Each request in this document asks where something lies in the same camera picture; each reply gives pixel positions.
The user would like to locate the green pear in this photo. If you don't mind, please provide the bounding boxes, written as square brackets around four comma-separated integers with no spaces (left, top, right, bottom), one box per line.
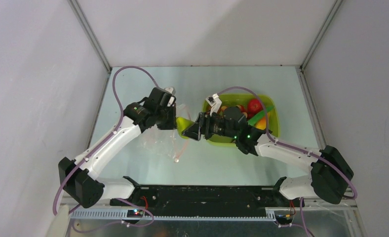
[176,117,194,139]

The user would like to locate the clear zip top bag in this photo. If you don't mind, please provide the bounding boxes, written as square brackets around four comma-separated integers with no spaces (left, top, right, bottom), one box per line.
[139,104,192,163]

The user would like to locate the green plastic bin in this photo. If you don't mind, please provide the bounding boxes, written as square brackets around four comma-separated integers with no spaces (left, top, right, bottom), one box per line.
[207,93,280,148]

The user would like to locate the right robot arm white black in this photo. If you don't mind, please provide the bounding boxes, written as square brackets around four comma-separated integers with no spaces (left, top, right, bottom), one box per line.
[180,107,354,206]

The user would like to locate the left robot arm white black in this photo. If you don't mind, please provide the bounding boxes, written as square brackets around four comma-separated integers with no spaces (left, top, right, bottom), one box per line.
[58,87,177,208]

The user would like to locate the green cucumber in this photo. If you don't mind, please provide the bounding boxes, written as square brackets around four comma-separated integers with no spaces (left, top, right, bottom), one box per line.
[248,106,274,125]

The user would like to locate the red apple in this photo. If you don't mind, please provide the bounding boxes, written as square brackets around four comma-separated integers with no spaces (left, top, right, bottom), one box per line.
[247,99,263,115]

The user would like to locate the yellow orange mango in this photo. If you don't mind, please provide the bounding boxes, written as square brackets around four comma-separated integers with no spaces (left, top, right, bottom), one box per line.
[254,113,269,130]

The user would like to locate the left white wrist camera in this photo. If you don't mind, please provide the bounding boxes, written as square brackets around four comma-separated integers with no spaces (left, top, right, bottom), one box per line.
[164,87,176,107]

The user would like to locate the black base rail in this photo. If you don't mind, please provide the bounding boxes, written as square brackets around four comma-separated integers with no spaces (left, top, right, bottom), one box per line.
[126,185,300,218]

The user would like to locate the right aluminium corner post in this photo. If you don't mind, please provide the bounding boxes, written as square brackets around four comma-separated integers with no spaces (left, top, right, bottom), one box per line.
[300,0,344,72]

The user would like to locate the aluminium corner post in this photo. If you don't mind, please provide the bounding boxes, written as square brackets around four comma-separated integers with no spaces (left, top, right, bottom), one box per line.
[67,0,112,73]
[300,0,344,72]

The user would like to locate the left aluminium corner post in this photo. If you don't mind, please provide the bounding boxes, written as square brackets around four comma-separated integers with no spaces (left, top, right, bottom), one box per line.
[67,0,112,73]

